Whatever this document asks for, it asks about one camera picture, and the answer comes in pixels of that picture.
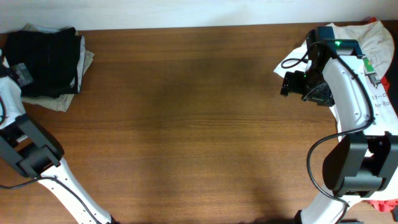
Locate black shorts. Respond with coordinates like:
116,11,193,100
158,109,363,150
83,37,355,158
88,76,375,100
2,27,81,98

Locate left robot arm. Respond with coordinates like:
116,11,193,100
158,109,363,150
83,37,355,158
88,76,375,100
1,56,116,223

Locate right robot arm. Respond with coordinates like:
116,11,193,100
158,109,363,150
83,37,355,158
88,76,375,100
280,26,397,223

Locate white printed t-shirt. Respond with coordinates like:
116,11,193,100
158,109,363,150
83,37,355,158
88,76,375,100
273,20,398,200

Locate red garment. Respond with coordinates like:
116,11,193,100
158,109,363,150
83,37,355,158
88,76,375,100
366,17,398,213

